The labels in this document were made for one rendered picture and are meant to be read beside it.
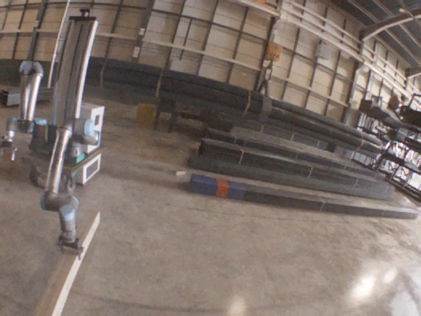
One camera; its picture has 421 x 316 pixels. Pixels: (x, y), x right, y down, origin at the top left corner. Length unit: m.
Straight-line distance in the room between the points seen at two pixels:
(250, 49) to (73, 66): 9.65
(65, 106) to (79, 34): 0.75
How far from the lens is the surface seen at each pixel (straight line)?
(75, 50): 2.45
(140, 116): 6.38
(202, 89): 3.05
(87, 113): 2.47
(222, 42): 10.93
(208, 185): 2.78
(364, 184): 6.16
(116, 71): 3.17
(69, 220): 1.25
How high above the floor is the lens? 1.22
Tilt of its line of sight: 16 degrees down
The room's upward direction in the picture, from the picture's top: 15 degrees clockwise
